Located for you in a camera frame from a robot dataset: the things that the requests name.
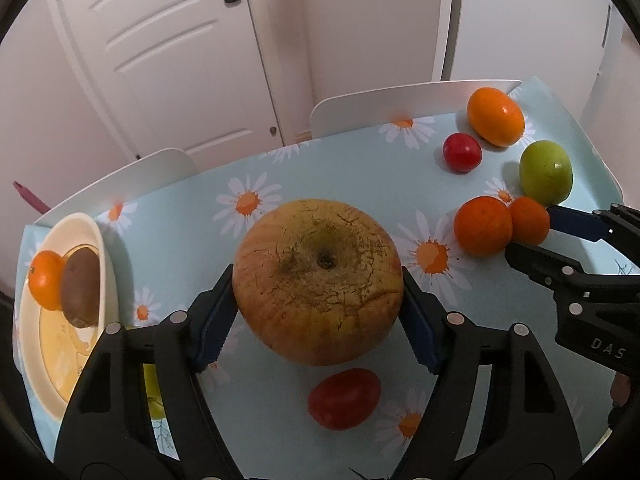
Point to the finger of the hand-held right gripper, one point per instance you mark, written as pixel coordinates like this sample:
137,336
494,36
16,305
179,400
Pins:
575,222
537,260

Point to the white panelled door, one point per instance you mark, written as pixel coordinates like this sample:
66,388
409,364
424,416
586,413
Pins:
165,60

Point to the brown kiwi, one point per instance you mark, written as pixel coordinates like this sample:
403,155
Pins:
81,287

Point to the round orange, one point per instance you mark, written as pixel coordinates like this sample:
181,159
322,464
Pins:
481,226

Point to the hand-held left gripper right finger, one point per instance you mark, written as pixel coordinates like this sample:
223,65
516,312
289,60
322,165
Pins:
419,327

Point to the daisy print tablecloth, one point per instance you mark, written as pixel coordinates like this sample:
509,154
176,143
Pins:
190,245

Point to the small mandarin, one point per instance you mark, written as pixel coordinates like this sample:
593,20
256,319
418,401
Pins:
45,281

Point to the large wrinkled yellow apple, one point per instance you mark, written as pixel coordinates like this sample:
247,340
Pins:
320,285

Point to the person's right hand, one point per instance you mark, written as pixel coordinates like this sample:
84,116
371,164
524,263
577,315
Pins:
620,395

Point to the red plum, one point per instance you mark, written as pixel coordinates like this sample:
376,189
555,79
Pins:
461,153
344,400

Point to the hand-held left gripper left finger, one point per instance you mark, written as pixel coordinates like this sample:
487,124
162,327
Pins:
216,322

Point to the small orange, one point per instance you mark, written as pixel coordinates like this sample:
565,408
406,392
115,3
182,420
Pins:
529,220

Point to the white chair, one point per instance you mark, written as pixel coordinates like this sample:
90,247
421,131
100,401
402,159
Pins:
400,102
165,166

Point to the cream bowl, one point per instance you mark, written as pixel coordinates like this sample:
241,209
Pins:
50,360

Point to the green apple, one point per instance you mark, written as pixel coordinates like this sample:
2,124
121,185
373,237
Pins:
153,396
545,172

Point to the large oval orange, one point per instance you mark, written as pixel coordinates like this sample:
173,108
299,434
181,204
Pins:
495,116

